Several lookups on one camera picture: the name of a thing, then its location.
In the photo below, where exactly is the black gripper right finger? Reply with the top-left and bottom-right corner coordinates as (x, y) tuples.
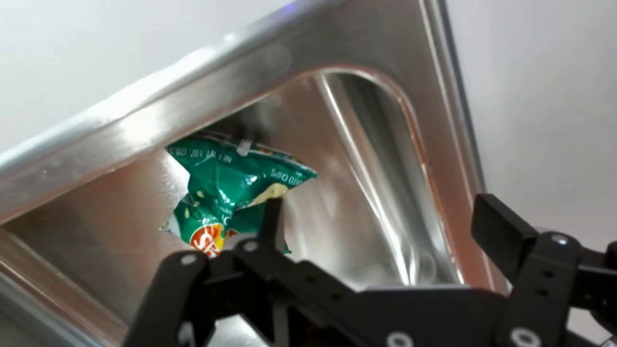
(470, 193), (617, 347)

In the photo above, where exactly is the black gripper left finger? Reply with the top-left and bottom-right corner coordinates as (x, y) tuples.
(123, 199), (281, 347)

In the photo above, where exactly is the stainless steel sink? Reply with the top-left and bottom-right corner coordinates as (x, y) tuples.
(0, 0), (505, 345)

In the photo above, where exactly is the green snack packet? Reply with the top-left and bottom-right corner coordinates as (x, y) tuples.
(162, 133), (316, 258)

